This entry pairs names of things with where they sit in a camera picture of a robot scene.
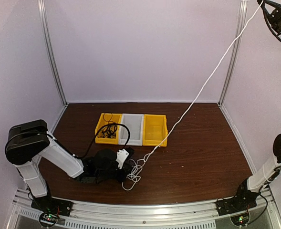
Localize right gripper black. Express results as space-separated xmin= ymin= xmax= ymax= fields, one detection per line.
xmin=258 ymin=0 xmax=281 ymax=41

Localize yellow bin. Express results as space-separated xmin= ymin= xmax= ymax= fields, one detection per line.
xmin=95 ymin=113 xmax=122 ymax=145
xmin=143 ymin=114 xmax=168 ymax=147

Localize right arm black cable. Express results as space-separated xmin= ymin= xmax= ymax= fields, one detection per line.
xmin=257 ymin=0 xmax=281 ymax=46

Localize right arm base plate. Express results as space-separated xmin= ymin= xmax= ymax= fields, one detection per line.
xmin=215 ymin=197 xmax=257 ymax=216

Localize left circuit board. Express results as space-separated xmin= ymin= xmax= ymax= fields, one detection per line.
xmin=39 ymin=213 xmax=59 ymax=227

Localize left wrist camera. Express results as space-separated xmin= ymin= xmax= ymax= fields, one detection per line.
xmin=116 ymin=147 xmax=135 ymax=169

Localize left frame post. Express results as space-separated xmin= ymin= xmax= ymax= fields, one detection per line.
xmin=37 ymin=0 xmax=68 ymax=106

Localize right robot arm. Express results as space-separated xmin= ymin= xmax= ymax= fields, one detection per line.
xmin=230 ymin=0 xmax=281 ymax=211

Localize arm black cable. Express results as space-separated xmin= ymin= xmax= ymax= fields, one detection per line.
xmin=257 ymin=0 xmax=281 ymax=46
xmin=75 ymin=123 xmax=132 ymax=160

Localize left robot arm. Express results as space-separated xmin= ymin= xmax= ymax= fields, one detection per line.
xmin=5 ymin=119 xmax=135 ymax=212

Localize aluminium front rail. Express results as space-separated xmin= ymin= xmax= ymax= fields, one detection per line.
xmin=5 ymin=195 xmax=281 ymax=229

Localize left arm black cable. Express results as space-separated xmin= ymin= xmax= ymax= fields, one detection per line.
xmin=75 ymin=123 xmax=132 ymax=160

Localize white bin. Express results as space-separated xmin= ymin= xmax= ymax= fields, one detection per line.
xmin=118 ymin=114 xmax=144 ymax=146

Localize white cable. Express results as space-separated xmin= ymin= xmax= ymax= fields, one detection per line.
xmin=121 ymin=0 xmax=267 ymax=191

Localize right circuit board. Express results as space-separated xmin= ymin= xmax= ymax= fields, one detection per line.
xmin=231 ymin=214 xmax=250 ymax=226

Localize thick black cable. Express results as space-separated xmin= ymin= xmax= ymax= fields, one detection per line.
xmin=97 ymin=122 xmax=119 ymax=139

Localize circuit board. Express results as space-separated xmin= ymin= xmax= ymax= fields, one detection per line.
xmin=231 ymin=214 xmax=250 ymax=226
xmin=39 ymin=213 xmax=59 ymax=227

